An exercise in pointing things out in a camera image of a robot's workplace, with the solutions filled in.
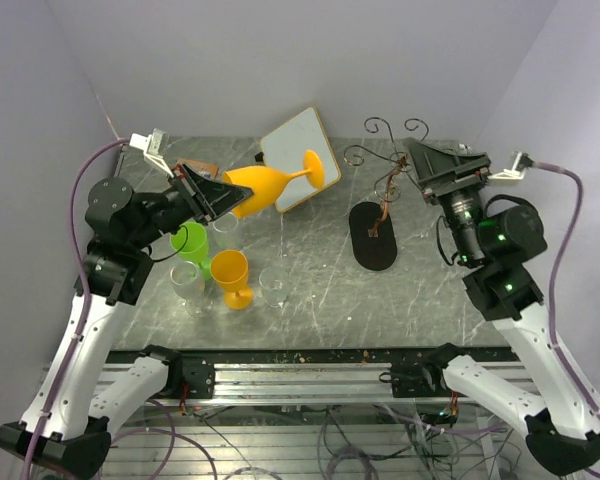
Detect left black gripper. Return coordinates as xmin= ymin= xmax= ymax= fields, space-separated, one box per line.
xmin=129 ymin=160 xmax=252 ymax=249

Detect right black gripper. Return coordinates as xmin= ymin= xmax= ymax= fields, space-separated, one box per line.
xmin=405 ymin=136 xmax=492 ymax=263

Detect clear wine glass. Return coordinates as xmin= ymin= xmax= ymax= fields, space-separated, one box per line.
xmin=170 ymin=262 xmax=213 ymax=317
xmin=212 ymin=212 xmax=241 ymax=250

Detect green plastic wine glass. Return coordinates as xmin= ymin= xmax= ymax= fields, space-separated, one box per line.
xmin=170 ymin=222 xmax=211 ymax=280

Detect orange plastic wine glass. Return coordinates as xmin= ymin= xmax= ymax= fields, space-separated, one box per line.
xmin=210 ymin=250 xmax=253 ymax=310

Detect clear wine glass front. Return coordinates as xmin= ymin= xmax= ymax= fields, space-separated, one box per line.
xmin=170 ymin=262 xmax=213 ymax=317

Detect clear ribbed glass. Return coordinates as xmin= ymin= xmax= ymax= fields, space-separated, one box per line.
xmin=259 ymin=266 xmax=290 ymax=307

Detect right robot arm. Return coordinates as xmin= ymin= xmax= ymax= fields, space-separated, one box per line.
xmin=405 ymin=138 xmax=600 ymax=477

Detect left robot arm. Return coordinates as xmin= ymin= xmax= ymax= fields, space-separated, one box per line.
xmin=0 ymin=165 xmax=257 ymax=479

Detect black oval rack base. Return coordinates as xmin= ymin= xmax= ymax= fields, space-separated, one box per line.
xmin=348 ymin=202 xmax=398 ymax=272

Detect copper wire glass rack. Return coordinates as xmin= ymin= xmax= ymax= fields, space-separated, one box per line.
xmin=343 ymin=116 xmax=416 ymax=238

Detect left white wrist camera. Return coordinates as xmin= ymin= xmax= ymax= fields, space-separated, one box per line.
xmin=129 ymin=129 xmax=174 ymax=178

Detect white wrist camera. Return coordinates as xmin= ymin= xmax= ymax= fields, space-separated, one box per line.
xmin=129 ymin=129 xmax=174 ymax=178
xmin=488 ymin=151 xmax=534 ymax=184

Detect small whiteboard yellow frame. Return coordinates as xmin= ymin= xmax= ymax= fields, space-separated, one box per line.
xmin=259 ymin=106 xmax=341 ymax=213

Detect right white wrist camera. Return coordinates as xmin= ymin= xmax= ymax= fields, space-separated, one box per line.
xmin=488 ymin=151 xmax=534 ymax=184

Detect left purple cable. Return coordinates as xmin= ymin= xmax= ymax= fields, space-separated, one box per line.
xmin=18 ymin=137 xmax=131 ymax=480

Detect aluminium rail frame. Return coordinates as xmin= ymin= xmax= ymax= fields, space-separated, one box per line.
xmin=184 ymin=359 xmax=450 ymax=406

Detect tangled cables under table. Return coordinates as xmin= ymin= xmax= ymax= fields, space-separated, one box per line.
xmin=94 ymin=399 xmax=526 ymax=480

